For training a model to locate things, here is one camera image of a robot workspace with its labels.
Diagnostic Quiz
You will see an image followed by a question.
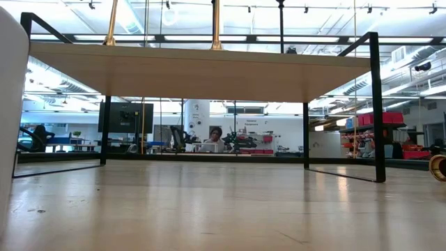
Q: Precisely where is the medium gold candlestick holder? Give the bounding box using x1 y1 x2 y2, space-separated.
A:
428 154 446 183

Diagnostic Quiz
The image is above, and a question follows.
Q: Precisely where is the wooden shelf with black frame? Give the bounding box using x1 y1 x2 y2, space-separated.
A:
12 12 387 183

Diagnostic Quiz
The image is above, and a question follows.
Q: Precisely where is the black overhead beam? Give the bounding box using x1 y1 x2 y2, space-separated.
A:
31 33 446 45

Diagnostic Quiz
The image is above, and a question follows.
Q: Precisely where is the tall gold candlestick holder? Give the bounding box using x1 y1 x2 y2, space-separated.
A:
210 0 224 51

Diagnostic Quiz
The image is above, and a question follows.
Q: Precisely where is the white plastic housing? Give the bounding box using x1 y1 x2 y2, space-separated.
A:
0 6 31 241

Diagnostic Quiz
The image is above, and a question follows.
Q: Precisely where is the person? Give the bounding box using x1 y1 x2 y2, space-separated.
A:
201 125 226 153

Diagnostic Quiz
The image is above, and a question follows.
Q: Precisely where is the red crate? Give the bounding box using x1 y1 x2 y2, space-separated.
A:
402 149 432 160

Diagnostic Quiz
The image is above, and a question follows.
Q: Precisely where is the black table border rail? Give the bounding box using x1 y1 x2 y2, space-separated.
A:
17 152 430 172

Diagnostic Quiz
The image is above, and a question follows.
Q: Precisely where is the short gold candlestick holder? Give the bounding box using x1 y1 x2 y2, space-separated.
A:
103 0 120 47

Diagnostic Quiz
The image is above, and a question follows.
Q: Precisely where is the large black monitor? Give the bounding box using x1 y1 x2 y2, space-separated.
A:
98 101 154 134

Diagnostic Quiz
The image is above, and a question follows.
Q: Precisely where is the black storage rack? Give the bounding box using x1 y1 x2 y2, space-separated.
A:
339 111 408 160

